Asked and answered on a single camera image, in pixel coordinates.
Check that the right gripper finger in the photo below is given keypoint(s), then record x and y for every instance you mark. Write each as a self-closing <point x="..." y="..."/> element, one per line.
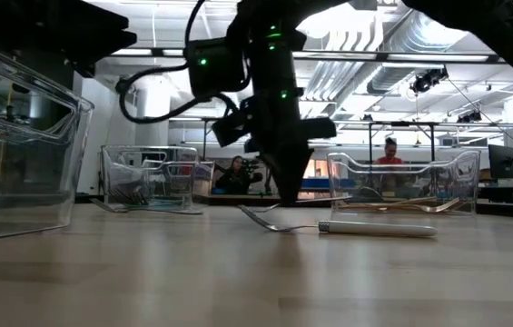
<point x="298" y="168"/>
<point x="281" y="168"/>

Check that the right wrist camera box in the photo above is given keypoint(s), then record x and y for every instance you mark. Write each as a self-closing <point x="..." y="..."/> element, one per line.
<point x="215" y="68"/>

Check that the black monitor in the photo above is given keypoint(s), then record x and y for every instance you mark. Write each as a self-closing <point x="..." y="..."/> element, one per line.
<point x="502" y="161"/>

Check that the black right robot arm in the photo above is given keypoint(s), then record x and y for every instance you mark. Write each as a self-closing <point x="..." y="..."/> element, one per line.
<point x="487" y="22"/>

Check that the blue crate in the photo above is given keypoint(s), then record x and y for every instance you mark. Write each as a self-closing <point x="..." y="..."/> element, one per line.
<point x="315" y="183"/>

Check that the small background robot arm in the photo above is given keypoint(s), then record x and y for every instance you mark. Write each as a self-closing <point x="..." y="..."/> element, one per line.
<point x="252" y="165"/>

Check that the black ceiling light cluster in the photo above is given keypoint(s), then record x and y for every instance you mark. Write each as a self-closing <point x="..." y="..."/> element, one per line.
<point x="469" y="117"/>
<point x="421" y="84"/>

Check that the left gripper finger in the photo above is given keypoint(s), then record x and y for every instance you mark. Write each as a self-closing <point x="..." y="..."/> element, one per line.
<point x="117" y="34"/>

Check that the person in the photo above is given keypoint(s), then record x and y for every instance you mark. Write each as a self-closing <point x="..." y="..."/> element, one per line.
<point x="238" y="179"/>
<point x="390" y="152"/>

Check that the clear plastic bin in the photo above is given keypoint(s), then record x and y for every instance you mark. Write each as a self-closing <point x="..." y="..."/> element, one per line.
<point x="33" y="191"/>
<point x="419" y="181"/>
<point x="156" y="181"/>

